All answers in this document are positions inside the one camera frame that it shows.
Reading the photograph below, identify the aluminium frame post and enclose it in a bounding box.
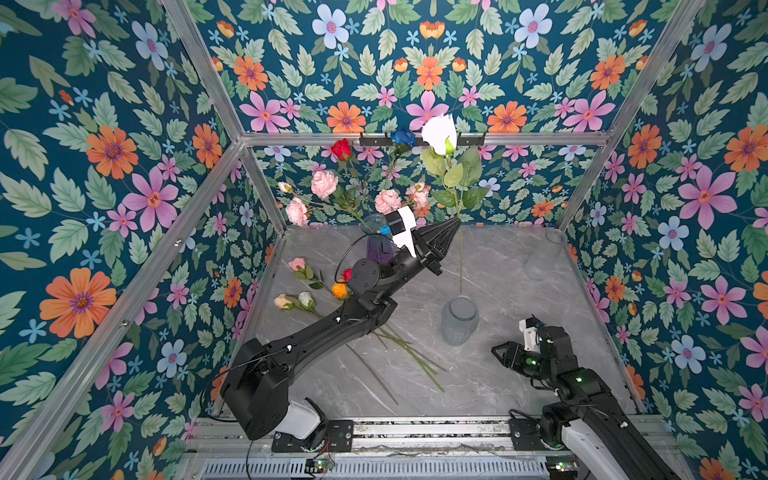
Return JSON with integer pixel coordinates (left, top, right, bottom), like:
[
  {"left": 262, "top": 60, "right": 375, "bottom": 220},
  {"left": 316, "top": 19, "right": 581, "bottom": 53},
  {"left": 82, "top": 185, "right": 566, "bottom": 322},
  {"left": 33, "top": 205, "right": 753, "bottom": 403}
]
[
  {"left": 164, "top": 0, "right": 286, "bottom": 238},
  {"left": 556, "top": 0, "right": 705, "bottom": 232}
]

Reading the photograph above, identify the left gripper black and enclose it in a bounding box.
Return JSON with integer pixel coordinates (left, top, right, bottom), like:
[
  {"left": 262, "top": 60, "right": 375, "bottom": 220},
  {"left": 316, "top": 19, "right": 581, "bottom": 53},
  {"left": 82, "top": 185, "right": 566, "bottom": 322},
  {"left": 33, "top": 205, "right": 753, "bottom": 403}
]
[{"left": 380, "top": 212, "right": 456, "bottom": 297}]

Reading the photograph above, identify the pink rosebud stem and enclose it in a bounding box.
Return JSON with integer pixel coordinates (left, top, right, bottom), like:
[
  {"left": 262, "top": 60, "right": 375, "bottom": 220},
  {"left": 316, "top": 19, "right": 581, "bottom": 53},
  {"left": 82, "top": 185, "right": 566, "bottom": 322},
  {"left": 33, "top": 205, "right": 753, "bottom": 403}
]
[{"left": 288, "top": 257, "right": 326, "bottom": 290}]

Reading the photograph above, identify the red rose stem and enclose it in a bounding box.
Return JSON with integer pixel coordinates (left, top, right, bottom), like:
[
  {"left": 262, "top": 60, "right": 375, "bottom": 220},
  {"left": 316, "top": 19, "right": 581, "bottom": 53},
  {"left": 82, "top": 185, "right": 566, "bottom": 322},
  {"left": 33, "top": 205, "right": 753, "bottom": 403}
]
[
  {"left": 331, "top": 138, "right": 370, "bottom": 230},
  {"left": 340, "top": 267, "right": 448, "bottom": 394}
]

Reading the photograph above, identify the blue rose stem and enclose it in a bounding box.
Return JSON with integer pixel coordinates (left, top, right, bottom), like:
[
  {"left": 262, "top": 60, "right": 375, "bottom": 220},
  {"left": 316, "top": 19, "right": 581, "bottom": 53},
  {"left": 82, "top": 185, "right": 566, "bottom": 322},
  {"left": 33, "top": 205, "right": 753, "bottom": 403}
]
[{"left": 376, "top": 130, "right": 415, "bottom": 214}]

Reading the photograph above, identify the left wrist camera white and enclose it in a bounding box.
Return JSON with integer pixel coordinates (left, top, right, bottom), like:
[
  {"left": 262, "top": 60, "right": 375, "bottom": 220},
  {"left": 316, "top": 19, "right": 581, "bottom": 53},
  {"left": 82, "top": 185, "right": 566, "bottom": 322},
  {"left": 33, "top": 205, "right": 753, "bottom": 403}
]
[{"left": 379, "top": 206, "right": 417, "bottom": 257}]

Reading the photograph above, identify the white rose stem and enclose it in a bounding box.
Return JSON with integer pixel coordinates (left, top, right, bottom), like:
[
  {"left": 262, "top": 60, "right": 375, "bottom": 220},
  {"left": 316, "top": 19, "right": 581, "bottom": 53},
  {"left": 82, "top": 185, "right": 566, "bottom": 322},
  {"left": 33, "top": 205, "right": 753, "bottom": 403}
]
[{"left": 298, "top": 291, "right": 316, "bottom": 313}]

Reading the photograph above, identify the red rose stem lying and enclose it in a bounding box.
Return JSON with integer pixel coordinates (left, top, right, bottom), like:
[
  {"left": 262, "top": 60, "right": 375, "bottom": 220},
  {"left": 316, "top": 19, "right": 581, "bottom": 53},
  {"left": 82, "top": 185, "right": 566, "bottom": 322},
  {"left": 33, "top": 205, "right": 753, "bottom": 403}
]
[{"left": 340, "top": 267, "right": 448, "bottom": 394}]

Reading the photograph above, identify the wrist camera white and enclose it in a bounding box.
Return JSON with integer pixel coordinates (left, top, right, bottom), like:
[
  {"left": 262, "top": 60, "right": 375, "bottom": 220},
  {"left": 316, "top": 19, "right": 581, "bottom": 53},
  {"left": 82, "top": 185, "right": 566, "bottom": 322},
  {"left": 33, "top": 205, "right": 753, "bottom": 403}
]
[
  {"left": 519, "top": 316, "right": 543, "bottom": 353},
  {"left": 379, "top": 206, "right": 417, "bottom": 257}
]

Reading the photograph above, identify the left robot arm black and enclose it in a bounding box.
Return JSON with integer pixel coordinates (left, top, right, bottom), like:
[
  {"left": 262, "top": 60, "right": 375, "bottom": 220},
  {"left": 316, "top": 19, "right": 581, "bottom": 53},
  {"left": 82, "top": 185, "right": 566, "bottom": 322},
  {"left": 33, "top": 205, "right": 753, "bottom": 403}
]
[{"left": 220, "top": 213, "right": 461, "bottom": 440}]

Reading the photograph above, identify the aluminium frame post left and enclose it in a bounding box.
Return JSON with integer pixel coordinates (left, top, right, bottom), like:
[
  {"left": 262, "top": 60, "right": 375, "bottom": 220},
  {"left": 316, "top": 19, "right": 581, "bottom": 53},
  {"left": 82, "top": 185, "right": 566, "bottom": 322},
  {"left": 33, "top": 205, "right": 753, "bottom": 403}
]
[{"left": 164, "top": 0, "right": 286, "bottom": 238}]

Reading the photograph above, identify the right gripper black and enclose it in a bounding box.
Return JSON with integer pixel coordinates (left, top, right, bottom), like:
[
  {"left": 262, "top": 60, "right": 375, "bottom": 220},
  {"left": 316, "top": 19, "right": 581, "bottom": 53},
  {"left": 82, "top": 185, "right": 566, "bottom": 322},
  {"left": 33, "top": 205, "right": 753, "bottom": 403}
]
[{"left": 489, "top": 341, "right": 555, "bottom": 383}]

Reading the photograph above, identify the orange rose stem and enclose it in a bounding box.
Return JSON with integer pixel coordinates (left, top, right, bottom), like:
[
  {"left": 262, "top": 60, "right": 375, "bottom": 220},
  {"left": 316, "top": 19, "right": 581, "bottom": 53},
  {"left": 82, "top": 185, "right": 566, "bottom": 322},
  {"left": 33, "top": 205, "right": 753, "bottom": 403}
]
[{"left": 331, "top": 283, "right": 349, "bottom": 300}]

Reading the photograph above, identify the purple blue glass vase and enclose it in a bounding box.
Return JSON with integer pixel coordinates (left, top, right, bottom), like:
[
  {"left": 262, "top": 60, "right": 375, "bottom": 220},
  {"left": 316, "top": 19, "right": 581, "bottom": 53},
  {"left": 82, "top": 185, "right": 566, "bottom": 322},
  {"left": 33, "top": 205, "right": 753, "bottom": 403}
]
[{"left": 361, "top": 213, "right": 397, "bottom": 264}]

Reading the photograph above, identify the aluminium frame post right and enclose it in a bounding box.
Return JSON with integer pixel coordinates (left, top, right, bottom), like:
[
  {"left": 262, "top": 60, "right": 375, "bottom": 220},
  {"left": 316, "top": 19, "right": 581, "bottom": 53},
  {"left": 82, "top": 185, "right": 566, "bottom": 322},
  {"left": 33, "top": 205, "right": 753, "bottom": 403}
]
[{"left": 556, "top": 0, "right": 705, "bottom": 232}]

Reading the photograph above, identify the clear ribbed glass vase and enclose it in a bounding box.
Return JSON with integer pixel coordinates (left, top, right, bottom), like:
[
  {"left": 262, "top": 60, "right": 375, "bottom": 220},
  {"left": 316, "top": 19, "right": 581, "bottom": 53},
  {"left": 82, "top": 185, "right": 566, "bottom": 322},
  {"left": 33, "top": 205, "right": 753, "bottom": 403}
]
[{"left": 441, "top": 295, "right": 479, "bottom": 346}]

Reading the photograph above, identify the pink carnation spray stem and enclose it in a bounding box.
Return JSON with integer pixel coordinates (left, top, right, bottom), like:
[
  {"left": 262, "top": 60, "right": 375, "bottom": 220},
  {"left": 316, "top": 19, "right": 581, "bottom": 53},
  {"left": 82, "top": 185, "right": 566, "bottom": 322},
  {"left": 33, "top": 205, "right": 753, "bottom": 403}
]
[{"left": 277, "top": 170, "right": 366, "bottom": 227}]

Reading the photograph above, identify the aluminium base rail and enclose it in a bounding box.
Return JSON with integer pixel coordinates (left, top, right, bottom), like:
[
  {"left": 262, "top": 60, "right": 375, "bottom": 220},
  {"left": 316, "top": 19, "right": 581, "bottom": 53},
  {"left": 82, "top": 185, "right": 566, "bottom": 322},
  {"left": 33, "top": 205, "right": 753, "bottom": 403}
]
[{"left": 179, "top": 415, "right": 673, "bottom": 480}]

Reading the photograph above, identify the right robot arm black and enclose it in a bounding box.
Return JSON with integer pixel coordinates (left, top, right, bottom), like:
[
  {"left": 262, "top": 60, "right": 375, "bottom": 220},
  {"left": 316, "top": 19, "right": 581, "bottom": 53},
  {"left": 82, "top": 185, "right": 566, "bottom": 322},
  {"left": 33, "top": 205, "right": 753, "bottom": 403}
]
[{"left": 491, "top": 317, "right": 679, "bottom": 479}]

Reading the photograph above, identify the clear glass vase far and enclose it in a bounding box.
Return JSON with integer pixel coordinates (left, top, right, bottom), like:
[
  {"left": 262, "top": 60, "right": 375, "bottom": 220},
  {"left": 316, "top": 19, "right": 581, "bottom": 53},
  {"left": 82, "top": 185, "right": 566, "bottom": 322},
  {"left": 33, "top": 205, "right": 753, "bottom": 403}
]
[{"left": 524, "top": 229, "right": 566, "bottom": 281}]

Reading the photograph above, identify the aluminium back crossbar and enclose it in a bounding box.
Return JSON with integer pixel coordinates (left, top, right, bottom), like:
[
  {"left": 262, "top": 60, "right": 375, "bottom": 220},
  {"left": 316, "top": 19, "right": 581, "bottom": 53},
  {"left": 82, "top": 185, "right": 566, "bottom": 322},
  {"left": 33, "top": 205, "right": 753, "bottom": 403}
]
[{"left": 240, "top": 132, "right": 609, "bottom": 147}]

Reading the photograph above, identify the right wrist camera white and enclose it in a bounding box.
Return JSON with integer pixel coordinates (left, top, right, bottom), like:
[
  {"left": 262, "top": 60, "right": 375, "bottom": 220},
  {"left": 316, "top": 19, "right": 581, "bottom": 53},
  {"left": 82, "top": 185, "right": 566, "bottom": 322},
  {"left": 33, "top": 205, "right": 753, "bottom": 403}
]
[{"left": 519, "top": 316, "right": 543, "bottom": 353}]

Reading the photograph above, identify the cream peach rose stem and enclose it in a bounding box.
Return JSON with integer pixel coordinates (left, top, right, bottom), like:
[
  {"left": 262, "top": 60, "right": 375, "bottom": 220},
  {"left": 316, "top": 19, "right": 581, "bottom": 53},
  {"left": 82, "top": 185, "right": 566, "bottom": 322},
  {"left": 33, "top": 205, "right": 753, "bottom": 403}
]
[{"left": 273, "top": 294, "right": 301, "bottom": 311}]

